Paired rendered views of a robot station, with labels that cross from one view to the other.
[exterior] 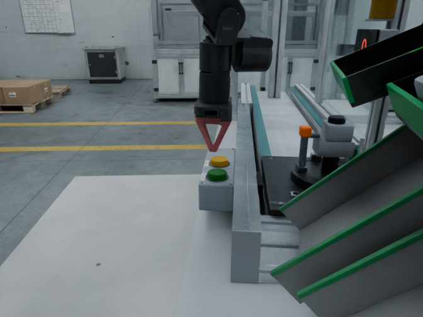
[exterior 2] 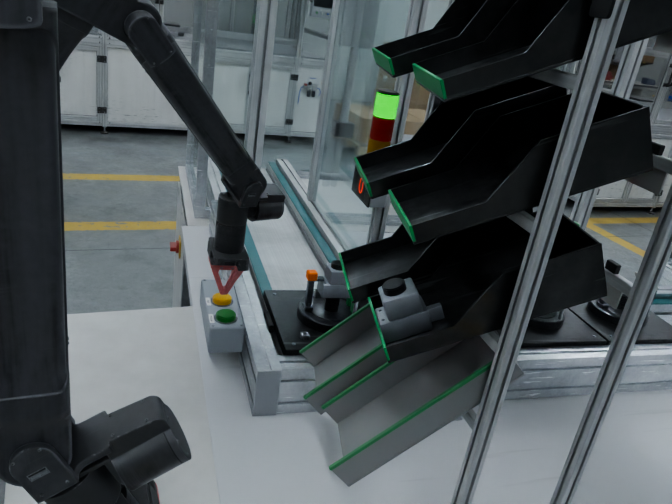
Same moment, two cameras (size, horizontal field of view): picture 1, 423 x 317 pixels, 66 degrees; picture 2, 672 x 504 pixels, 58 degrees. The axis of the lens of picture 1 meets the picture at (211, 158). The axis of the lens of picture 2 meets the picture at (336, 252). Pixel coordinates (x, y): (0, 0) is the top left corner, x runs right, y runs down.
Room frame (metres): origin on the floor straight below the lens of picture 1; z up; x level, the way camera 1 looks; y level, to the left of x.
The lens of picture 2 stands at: (-0.46, 0.25, 1.60)
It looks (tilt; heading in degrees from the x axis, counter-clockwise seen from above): 23 degrees down; 335
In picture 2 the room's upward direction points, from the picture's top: 9 degrees clockwise
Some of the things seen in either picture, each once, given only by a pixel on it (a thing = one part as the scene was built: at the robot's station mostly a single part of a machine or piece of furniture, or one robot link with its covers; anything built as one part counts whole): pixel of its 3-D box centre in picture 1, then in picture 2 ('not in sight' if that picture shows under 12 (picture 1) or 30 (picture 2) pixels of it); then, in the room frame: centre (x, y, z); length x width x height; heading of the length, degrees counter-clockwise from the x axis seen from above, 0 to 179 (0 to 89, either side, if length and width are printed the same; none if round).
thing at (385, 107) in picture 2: not in sight; (386, 105); (0.74, -0.36, 1.38); 0.05 x 0.05 x 0.05
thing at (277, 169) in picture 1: (327, 184); (329, 320); (0.56, -0.22, 0.96); 0.24 x 0.24 x 0.02; 85
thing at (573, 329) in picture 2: not in sight; (537, 298); (0.52, -0.72, 1.01); 0.24 x 0.24 x 0.13; 85
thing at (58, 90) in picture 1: (33, 92); not in sight; (6.33, 3.47, 0.07); 1.20 x 0.82 x 0.14; 99
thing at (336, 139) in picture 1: (340, 135); (340, 278); (0.56, -0.23, 1.06); 0.08 x 0.04 x 0.07; 85
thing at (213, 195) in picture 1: (219, 175); (220, 313); (0.67, -0.02, 0.93); 0.21 x 0.07 x 0.06; 175
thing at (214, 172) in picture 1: (217, 176); (225, 317); (0.60, -0.01, 0.96); 0.04 x 0.04 x 0.02
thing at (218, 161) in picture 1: (219, 163); (222, 300); (0.67, -0.02, 0.96); 0.04 x 0.04 x 0.02
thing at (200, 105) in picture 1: (214, 91); (229, 239); (0.60, -0.01, 1.13); 0.10 x 0.07 x 0.07; 176
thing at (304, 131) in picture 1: (308, 146); (313, 287); (0.57, -0.18, 1.04); 0.04 x 0.02 x 0.08; 85
